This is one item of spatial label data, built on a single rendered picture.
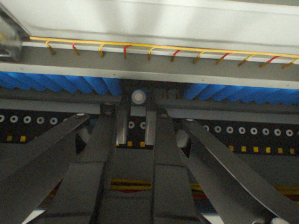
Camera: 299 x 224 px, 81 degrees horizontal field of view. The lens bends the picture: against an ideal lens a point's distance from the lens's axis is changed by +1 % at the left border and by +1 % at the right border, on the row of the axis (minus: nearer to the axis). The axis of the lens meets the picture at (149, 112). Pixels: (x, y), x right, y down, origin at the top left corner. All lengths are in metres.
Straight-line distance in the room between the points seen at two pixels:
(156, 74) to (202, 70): 0.04
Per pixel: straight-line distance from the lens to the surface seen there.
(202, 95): 0.24
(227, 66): 0.18
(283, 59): 0.20
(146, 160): 0.35
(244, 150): 0.33
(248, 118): 0.33
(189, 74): 0.16
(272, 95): 0.27
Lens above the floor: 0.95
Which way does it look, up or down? 10 degrees up
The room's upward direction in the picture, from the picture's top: 177 degrees counter-clockwise
